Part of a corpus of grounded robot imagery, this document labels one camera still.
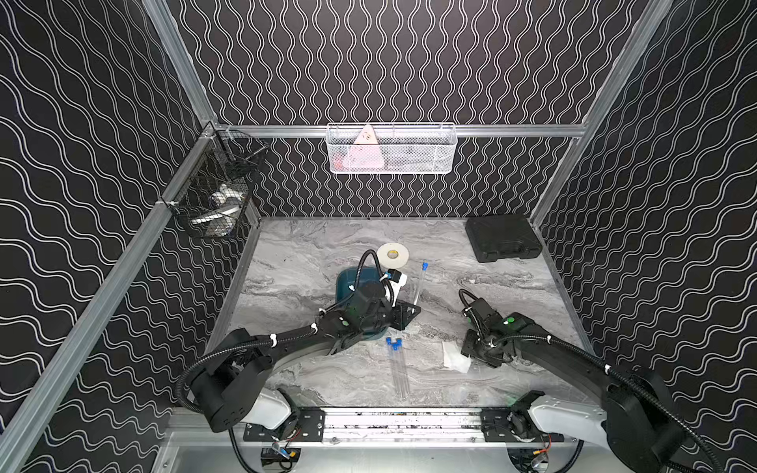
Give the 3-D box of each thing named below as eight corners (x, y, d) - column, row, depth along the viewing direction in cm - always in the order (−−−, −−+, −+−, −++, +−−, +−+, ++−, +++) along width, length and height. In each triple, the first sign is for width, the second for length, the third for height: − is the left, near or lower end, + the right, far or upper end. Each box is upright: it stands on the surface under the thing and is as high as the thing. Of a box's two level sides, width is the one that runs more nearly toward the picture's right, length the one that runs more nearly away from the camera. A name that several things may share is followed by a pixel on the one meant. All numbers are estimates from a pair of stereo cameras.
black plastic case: (475, 264, 109) (479, 254, 104) (465, 225, 121) (469, 215, 116) (539, 264, 109) (546, 254, 104) (522, 225, 121) (528, 215, 117)
